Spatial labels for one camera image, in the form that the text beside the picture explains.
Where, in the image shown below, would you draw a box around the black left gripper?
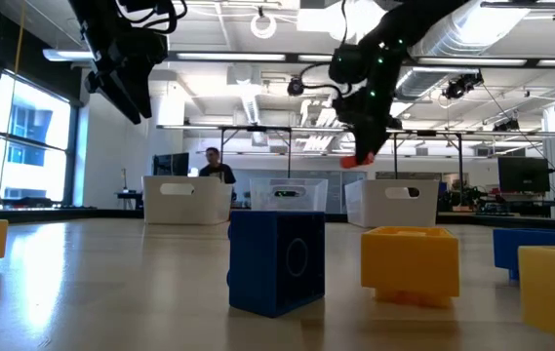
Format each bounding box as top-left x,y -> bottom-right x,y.
84,31 -> 169,126

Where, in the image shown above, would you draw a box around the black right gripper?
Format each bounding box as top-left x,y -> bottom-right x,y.
335,82 -> 403,165

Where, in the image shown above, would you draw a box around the red toy block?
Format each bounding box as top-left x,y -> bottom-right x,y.
338,151 -> 376,170

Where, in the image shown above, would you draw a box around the white plastic bin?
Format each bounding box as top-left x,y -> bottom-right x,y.
344,178 -> 440,229
142,175 -> 233,226

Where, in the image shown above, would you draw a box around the black monitor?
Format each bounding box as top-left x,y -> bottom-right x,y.
496,155 -> 551,194
152,152 -> 191,177

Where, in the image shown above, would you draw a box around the black ceiling spotlight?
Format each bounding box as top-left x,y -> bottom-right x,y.
286,76 -> 306,98

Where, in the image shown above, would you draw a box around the small dark side table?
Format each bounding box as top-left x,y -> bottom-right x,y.
115,168 -> 144,211

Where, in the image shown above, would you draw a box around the person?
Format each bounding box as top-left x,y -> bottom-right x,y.
198,146 -> 238,202

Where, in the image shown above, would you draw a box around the large bright window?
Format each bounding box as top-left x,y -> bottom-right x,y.
0,72 -> 79,206

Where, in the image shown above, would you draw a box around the clear plastic bin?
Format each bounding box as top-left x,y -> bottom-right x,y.
249,177 -> 330,214

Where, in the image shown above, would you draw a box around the black ceiling fixture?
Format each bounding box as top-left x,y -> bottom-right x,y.
493,116 -> 521,133

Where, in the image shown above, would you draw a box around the small blue toy block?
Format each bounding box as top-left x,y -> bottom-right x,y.
226,210 -> 327,319

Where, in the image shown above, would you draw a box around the cluttered black workbench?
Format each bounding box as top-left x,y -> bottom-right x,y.
440,165 -> 555,220

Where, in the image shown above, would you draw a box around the black metal frame rack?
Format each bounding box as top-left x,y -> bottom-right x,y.
390,129 -> 464,209
218,125 -> 294,182

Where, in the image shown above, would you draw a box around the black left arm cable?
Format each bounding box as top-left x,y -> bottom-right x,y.
115,0 -> 188,35

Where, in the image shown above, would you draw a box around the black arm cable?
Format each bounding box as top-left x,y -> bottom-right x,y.
115,0 -> 188,35
299,0 -> 354,98

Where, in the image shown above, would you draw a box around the black ceiling camera rig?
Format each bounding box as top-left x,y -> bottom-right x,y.
441,71 -> 485,101

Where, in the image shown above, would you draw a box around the white ventilation duct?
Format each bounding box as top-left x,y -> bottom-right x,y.
226,61 -> 264,126

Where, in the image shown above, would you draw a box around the black aluminium table frame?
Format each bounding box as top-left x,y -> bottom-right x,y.
0,205 -> 555,231

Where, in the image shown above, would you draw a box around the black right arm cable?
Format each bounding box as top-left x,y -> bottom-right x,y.
299,0 -> 354,98

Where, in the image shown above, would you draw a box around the white coiled ceiling cable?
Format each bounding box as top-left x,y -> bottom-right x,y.
249,12 -> 278,41

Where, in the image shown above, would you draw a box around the large silver ventilation duct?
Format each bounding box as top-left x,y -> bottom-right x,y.
393,0 -> 532,101

